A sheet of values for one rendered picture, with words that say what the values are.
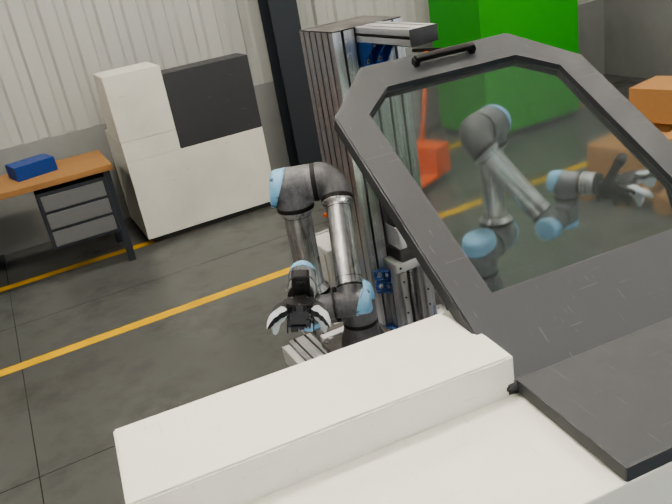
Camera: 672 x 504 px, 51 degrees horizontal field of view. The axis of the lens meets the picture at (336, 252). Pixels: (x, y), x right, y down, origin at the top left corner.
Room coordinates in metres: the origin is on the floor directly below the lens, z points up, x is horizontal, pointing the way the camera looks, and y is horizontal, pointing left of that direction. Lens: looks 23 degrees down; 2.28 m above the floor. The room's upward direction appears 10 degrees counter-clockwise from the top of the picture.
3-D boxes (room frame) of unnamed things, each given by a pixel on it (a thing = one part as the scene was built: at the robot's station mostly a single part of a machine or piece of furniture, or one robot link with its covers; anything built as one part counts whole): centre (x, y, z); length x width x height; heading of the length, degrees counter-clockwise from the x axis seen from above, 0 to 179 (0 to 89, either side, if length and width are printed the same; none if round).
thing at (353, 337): (2.05, -0.04, 1.09); 0.15 x 0.15 x 0.10
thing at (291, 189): (2.06, 0.09, 1.41); 0.15 x 0.12 x 0.55; 87
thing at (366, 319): (2.05, -0.03, 1.20); 0.13 x 0.12 x 0.14; 87
